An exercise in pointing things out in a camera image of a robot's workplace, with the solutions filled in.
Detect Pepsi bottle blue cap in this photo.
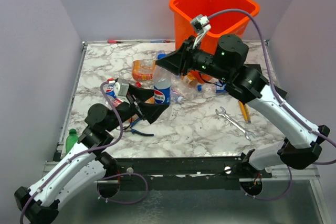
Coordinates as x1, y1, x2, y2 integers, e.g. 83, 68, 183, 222
153, 66, 172, 104
105, 82, 116, 100

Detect silver wrench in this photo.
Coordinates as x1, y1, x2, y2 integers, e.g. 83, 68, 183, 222
215, 107, 256, 141

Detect green plastic bottle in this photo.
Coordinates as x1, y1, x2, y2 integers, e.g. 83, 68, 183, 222
65, 129, 78, 154

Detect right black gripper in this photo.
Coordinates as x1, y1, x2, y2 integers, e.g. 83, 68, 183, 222
157, 35, 230, 82

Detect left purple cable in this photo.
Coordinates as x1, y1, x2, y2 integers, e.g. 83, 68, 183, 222
19, 78, 148, 224

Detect purple cable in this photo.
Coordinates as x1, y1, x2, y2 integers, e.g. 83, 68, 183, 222
207, 8, 336, 201
19, 78, 148, 224

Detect black flat box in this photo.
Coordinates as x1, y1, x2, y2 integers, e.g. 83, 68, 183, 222
245, 64, 262, 73

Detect clear water bottle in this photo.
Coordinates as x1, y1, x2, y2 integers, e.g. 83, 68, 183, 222
171, 76, 197, 103

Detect light blue label bottle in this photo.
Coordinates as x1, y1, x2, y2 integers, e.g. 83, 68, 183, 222
156, 50, 166, 60

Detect blue label slim bottle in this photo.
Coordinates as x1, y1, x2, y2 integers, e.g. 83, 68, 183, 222
196, 83, 227, 94

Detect orange juice small bottle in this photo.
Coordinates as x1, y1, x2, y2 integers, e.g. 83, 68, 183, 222
181, 72, 198, 87

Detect orange plastic bin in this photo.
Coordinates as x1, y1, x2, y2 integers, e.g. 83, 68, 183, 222
169, 0, 260, 54

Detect red marker pen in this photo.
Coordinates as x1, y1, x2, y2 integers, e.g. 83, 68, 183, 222
107, 40, 123, 44

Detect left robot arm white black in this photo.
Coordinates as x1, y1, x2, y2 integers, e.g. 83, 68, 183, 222
14, 84, 169, 223

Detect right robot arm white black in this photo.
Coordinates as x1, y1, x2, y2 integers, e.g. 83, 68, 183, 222
156, 34, 330, 177

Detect black square pad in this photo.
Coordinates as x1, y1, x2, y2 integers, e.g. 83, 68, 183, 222
275, 86, 287, 99

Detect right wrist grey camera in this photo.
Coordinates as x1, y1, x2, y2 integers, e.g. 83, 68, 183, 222
190, 15, 211, 49

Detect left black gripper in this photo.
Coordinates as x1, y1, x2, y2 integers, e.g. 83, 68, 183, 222
106, 83, 169, 132

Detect blue handled pliers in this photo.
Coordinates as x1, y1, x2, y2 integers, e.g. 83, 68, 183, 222
130, 118, 154, 137

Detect crushed orange label bottle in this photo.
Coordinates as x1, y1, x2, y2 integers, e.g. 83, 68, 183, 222
132, 59, 156, 81

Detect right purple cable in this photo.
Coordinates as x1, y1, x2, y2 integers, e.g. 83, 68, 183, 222
207, 8, 336, 201

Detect blue red pen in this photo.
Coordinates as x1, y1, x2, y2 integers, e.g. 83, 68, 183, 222
150, 40, 172, 44

